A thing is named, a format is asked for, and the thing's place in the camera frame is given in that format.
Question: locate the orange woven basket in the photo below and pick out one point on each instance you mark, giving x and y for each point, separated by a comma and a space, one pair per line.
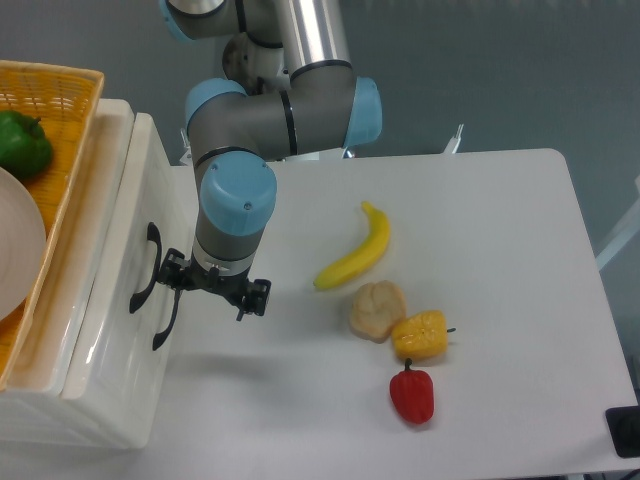
65, 98

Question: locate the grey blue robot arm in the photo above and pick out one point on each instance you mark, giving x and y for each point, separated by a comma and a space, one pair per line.
237, 189

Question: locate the white drawer cabinet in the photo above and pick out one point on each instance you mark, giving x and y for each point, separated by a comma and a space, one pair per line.
32, 408

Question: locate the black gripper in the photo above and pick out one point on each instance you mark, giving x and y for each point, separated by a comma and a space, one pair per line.
181, 274

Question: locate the green bell pepper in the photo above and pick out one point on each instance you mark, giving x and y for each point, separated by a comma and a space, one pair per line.
25, 149

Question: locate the yellow banana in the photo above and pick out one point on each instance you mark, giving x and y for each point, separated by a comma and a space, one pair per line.
363, 257

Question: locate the pale bread roll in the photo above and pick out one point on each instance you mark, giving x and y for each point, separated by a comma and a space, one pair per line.
376, 308

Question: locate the yellow bell pepper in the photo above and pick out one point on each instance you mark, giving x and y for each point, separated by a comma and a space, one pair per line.
422, 336

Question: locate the white plate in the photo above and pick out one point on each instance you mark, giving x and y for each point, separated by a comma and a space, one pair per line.
23, 241

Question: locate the black device at table edge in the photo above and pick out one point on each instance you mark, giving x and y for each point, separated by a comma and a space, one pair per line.
623, 425

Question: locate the red bell pepper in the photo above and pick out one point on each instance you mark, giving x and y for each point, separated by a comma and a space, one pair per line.
412, 394

